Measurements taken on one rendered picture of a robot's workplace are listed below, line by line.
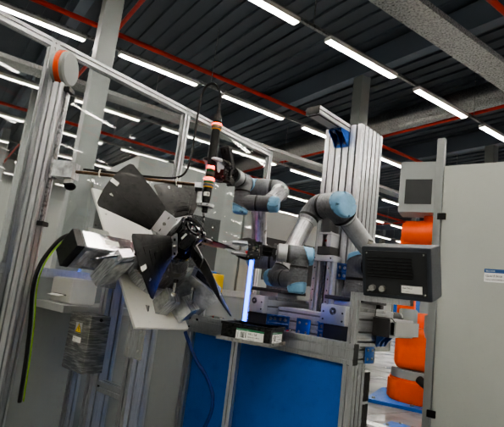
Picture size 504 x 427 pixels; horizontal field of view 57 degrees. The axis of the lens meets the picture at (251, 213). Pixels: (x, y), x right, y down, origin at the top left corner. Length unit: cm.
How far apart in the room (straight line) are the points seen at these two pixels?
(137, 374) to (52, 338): 62
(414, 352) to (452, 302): 238
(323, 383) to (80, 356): 95
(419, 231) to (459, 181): 249
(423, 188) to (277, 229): 189
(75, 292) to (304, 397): 106
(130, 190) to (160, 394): 142
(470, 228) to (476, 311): 52
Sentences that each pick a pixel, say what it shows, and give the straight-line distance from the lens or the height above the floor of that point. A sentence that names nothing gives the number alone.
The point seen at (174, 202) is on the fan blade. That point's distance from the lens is 199.
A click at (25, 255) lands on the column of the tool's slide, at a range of 210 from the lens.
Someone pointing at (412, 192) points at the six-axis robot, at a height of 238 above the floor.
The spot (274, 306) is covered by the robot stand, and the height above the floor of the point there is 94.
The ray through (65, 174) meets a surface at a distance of 209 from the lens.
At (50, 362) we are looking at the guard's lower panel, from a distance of 241.
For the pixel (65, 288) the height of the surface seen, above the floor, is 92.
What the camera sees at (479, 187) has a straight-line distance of 330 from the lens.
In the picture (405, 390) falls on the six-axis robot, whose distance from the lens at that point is 555.
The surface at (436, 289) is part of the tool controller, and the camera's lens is 177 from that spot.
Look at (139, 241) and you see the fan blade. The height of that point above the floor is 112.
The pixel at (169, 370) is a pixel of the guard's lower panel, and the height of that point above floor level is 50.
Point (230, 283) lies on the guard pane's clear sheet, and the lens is 314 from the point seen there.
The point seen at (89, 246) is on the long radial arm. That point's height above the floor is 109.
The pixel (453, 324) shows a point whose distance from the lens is 322.
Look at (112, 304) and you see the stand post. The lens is 204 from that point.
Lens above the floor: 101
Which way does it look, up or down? 10 degrees up
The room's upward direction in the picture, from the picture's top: 7 degrees clockwise
